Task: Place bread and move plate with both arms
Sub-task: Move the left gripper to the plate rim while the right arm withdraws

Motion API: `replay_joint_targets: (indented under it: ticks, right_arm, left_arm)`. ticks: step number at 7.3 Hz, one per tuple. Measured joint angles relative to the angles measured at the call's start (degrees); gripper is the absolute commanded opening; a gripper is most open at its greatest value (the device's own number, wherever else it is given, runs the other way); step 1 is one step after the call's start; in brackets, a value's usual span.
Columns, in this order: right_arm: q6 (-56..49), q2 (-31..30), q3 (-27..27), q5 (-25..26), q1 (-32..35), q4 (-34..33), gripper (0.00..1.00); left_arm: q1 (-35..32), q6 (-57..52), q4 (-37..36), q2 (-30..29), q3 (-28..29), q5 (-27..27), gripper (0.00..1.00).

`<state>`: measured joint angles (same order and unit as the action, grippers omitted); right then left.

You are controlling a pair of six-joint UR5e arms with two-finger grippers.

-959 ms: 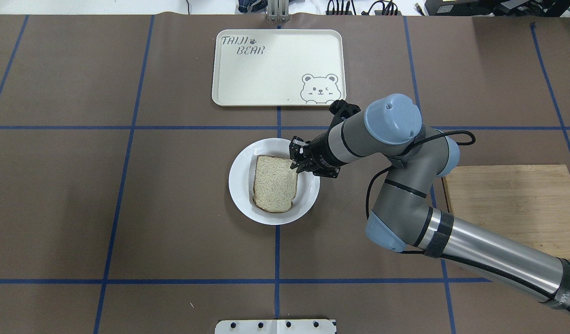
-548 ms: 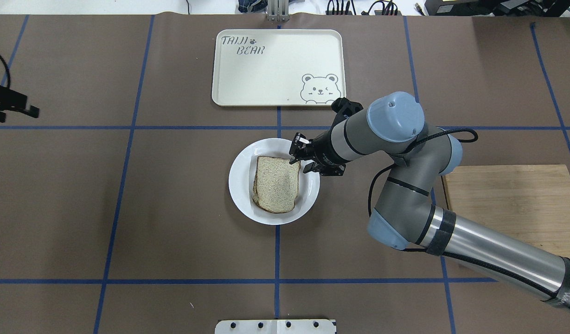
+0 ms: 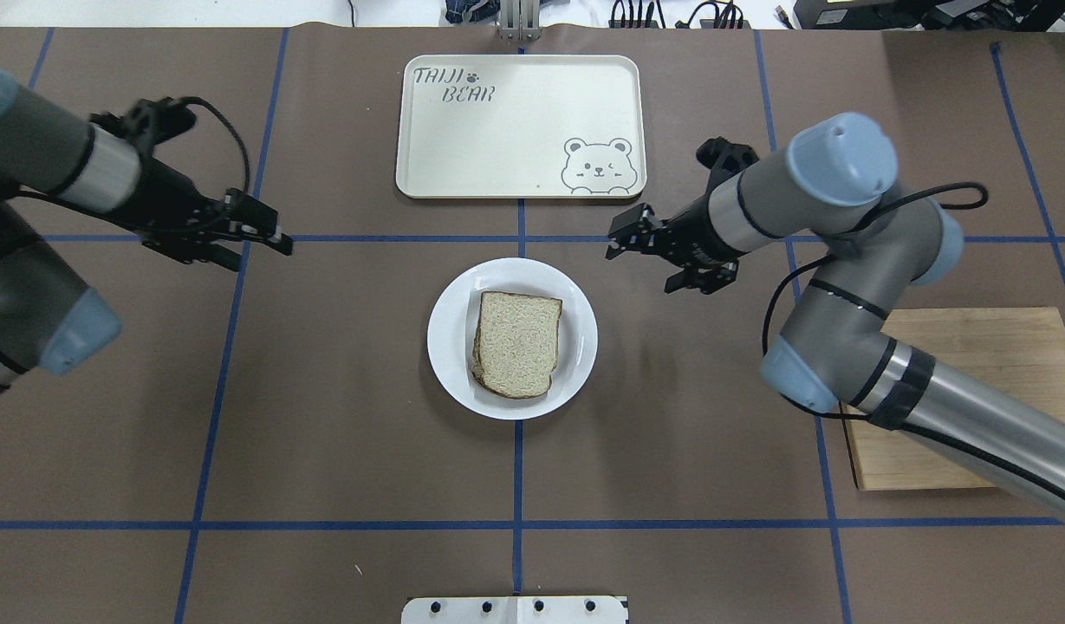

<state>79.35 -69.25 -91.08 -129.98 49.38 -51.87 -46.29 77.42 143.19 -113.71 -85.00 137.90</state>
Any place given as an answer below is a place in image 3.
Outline white round plate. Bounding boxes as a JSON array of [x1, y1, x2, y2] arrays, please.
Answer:
[[426, 257, 599, 421]]

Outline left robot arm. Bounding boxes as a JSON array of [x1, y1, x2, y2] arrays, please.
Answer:
[[0, 68, 294, 396]]

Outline metal camera stand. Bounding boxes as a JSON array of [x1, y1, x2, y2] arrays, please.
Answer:
[[497, 0, 542, 43]]

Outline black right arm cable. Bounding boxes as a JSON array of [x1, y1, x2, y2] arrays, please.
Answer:
[[761, 182, 989, 422]]

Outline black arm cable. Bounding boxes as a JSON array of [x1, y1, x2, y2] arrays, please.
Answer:
[[181, 95, 252, 197], [761, 182, 989, 422]]

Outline cream bear tray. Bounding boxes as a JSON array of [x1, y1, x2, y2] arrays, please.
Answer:
[[396, 53, 648, 200]]

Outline wooden cutting board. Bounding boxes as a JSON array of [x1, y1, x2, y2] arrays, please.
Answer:
[[845, 307, 1065, 492]]

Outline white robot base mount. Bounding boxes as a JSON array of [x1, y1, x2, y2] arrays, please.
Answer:
[[400, 594, 630, 623]]

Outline brown bread slice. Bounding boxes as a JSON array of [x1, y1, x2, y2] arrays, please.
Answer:
[[471, 291, 563, 400]]

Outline black background equipment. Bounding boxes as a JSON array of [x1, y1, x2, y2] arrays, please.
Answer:
[[792, 1, 1065, 33]]

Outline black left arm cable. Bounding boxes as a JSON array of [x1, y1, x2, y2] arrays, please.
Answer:
[[181, 95, 252, 197]]

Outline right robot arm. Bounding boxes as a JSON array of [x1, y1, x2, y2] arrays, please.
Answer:
[[607, 112, 1065, 523]]

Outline black background cables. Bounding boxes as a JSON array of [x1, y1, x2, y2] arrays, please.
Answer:
[[608, 0, 750, 30]]

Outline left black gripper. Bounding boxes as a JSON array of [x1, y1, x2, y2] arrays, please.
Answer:
[[91, 96, 294, 272]]

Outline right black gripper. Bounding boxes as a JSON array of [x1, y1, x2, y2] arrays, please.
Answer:
[[607, 137, 758, 295]]

